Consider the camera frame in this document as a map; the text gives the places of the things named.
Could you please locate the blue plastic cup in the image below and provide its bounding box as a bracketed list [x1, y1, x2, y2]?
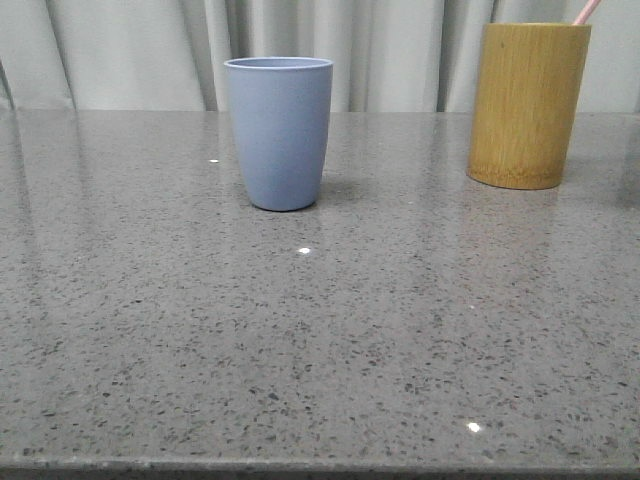
[224, 57, 333, 212]

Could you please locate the bamboo wooden cup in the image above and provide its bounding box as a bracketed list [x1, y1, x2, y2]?
[467, 23, 591, 190]

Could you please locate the grey curtain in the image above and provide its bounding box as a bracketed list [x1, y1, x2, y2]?
[0, 0, 640, 114]

